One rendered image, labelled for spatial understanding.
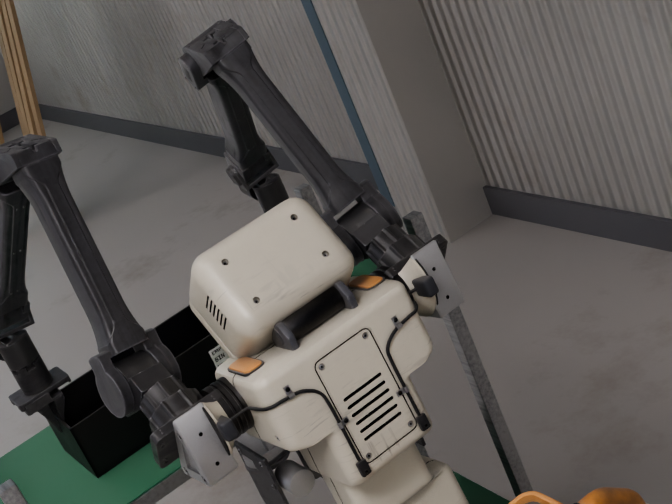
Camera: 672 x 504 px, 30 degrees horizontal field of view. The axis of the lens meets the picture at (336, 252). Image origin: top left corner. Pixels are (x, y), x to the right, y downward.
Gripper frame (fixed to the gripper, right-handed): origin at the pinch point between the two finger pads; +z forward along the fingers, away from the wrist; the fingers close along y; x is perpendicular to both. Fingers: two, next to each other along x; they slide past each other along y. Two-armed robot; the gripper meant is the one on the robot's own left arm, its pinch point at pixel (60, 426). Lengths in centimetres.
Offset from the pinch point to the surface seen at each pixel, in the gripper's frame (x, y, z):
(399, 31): -165, -198, 23
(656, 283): -63, -192, 104
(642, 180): -77, -211, 78
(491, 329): -99, -151, 104
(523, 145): -133, -210, 72
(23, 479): -8.4, 9.4, 9.1
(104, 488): 12.8, 0.7, 8.6
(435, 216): -168, -186, 94
